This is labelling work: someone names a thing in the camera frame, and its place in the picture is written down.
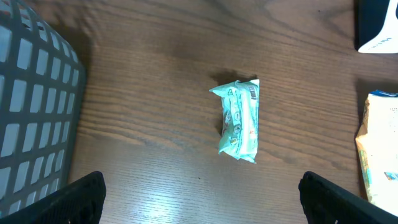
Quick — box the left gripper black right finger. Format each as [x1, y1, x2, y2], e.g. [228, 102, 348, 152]
[298, 171, 397, 224]

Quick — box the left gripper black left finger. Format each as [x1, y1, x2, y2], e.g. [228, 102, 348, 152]
[1, 171, 106, 224]

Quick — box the yellow wet wipes pack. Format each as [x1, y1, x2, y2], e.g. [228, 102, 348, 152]
[355, 90, 397, 215]

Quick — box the teal wipes pack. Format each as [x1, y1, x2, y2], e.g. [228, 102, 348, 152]
[210, 79, 260, 164]

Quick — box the black mesh plastic basket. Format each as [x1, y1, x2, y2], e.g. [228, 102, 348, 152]
[1, 0, 86, 217]

